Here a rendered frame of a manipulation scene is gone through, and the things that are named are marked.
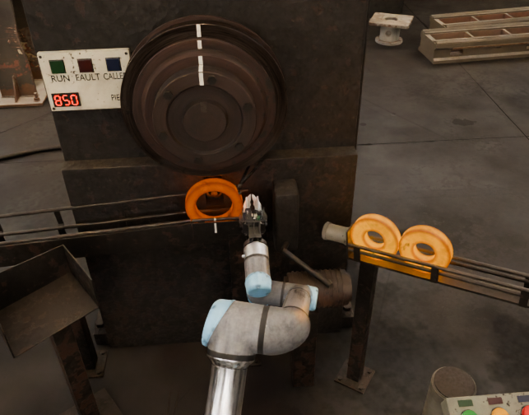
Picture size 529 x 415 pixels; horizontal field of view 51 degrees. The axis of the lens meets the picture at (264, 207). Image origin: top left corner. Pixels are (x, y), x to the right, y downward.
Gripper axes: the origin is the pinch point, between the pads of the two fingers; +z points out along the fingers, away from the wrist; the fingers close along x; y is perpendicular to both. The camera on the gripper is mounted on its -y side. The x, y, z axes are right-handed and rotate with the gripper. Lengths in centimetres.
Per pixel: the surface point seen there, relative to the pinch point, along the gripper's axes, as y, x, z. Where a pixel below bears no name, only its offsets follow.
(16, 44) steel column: -107, 153, 225
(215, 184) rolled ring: 9.8, 11.4, -0.6
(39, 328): -4, 64, -40
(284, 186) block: 5.1, -10.7, 0.6
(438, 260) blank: 6, -53, -31
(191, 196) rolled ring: 5.9, 19.2, -2.0
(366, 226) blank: 5.3, -34.5, -16.9
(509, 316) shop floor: -73, -110, -16
